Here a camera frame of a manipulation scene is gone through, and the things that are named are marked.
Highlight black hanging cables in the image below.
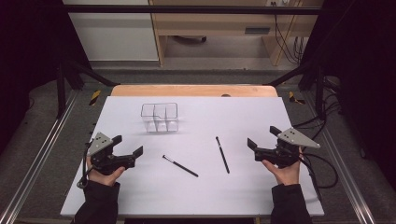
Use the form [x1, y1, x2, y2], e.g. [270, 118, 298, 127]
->
[273, 13, 305, 65]

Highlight yellow black tape mark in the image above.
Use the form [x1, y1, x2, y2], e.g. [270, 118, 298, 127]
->
[288, 91, 306, 105]
[89, 90, 103, 106]

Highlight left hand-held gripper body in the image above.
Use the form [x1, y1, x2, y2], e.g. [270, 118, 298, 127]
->
[87, 132, 137, 175]

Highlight clear plastic organizer box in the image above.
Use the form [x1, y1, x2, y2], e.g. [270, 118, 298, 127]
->
[140, 102, 180, 133]

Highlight person's left hand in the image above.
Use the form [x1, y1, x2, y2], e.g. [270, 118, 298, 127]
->
[86, 155, 126, 188]

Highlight black floor cable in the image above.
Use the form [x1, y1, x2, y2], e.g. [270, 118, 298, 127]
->
[291, 76, 342, 189]

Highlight aluminium floor rail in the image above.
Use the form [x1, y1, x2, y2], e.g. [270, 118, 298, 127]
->
[0, 89, 79, 224]
[302, 92, 378, 224]

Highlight white cabinet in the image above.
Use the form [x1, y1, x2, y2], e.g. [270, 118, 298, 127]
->
[63, 0, 160, 62]

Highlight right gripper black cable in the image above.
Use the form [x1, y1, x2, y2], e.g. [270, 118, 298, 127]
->
[298, 155, 323, 202]

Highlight black horizontal frame bar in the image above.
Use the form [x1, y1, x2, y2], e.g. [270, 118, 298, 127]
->
[64, 4, 323, 16]

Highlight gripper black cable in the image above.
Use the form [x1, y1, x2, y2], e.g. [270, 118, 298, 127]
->
[298, 155, 323, 202]
[77, 142, 94, 190]

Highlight black metal frame post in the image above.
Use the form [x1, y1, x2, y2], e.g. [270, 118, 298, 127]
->
[266, 60, 327, 121]
[55, 59, 121, 119]

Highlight person's right hand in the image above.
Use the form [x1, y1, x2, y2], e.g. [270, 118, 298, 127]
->
[261, 147, 304, 187]

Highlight wooden desk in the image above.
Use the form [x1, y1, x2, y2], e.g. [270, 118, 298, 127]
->
[148, 0, 325, 67]

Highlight black pen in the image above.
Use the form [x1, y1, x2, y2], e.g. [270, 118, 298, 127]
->
[215, 135, 231, 175]
[162, 154, 200, 178]

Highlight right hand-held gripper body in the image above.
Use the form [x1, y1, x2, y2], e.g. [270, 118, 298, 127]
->
[254, 127, 321, 169]

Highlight wooden table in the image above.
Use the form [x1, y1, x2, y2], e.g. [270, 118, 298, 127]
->
[110, 84, 278, 98]

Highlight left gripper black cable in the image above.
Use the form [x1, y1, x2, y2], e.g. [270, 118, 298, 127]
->
[77, 142, 94, 190]

